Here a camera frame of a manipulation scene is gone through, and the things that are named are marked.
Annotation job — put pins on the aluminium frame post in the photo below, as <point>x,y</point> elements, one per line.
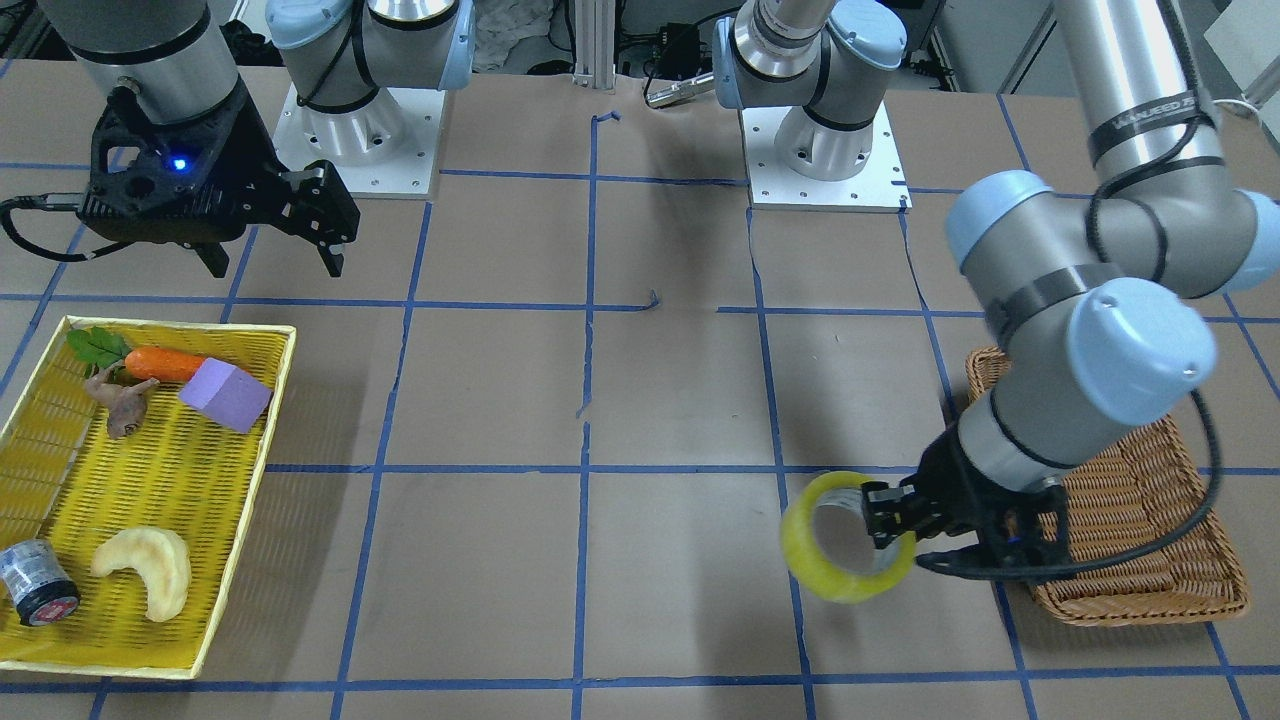
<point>594,44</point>

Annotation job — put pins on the yellow mesh tray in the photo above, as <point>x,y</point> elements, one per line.
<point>65,481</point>

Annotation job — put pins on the brown wicker basket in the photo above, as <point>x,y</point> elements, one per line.
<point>1136,492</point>

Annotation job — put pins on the pale toy croissant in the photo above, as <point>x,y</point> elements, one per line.
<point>159,556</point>

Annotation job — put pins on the black gripper tray side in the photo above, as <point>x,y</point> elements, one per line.
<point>252,160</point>

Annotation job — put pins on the black gripper basket side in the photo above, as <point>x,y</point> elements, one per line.
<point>950,482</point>

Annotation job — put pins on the silver metal connector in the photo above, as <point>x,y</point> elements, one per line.
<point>680,91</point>

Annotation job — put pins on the orange toy carrot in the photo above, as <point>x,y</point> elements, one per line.
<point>105,350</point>

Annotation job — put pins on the robot arm near yellow tray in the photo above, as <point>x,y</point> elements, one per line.
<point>338,55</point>

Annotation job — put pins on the small black can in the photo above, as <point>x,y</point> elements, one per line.
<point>40,589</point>

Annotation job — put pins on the robot arm near wicker basket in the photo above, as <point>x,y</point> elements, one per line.
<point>1089,299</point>

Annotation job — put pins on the yellow tape roll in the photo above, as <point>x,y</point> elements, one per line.
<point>826,547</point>

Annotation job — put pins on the brown toy root figure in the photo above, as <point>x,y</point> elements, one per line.
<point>127,405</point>

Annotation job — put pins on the purple foam block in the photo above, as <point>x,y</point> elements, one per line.
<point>226,394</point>

